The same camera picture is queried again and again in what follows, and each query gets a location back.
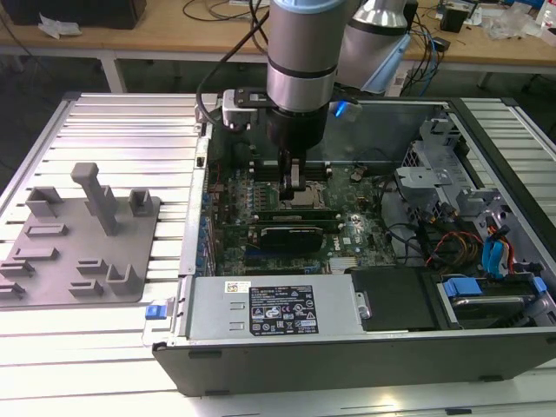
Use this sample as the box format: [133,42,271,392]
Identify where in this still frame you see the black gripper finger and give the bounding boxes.
[280,149,293,202]
[291,151,312,194]

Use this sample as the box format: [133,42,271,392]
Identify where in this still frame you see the black RAM slot row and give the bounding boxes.
[250,158,334,182]

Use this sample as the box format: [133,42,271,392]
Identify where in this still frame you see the silver CPU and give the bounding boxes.
[291,187,325,208]

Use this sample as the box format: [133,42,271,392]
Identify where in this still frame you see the dark metal socket cover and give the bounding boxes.
[277,180,334,214]

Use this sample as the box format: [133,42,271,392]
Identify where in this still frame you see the green motherboard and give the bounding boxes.
[203,162,400,277]

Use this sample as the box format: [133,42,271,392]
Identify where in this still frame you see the grey case corner latch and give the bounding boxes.
[194,94,220,125]

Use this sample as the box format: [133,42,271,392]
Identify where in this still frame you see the silver finned heat sink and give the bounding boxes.
[328,255,362,274]

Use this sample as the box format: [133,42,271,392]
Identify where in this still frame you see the grey metal drive cage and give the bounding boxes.
[394,116,477,227]

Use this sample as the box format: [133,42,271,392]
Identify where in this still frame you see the silver power supply unit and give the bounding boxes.
[184,275,364,345]

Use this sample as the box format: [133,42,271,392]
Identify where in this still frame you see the black plastic shroud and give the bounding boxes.
[345,265,438,334]

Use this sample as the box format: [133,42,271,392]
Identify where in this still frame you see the black open PC case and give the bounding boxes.
[142,94,556,399]

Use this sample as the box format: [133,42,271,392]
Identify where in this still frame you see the hard disk blue carrier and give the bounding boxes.
[436,275,547,331]

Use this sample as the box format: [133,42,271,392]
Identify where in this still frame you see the grey plastic parts rack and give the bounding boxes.
[0,162,162,308]

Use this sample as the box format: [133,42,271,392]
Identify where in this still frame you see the clear plastic bags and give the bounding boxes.
[480,6,538,43]

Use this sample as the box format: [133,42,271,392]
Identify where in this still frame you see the white crumpled paper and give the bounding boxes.
[37,11,83,41]

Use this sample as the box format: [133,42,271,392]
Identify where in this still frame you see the large black box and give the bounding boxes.
[6,0,147,30]

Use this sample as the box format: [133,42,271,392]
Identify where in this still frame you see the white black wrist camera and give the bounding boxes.
[221,88,279,132]

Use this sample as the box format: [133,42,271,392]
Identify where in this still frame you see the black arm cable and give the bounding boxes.
[195,8,271,128]

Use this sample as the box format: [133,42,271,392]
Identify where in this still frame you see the red yellow wire bundle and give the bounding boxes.
[423,231,484,267]

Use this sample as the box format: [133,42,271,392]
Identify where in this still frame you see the blue flat data cable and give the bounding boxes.
[481,236,510,280]

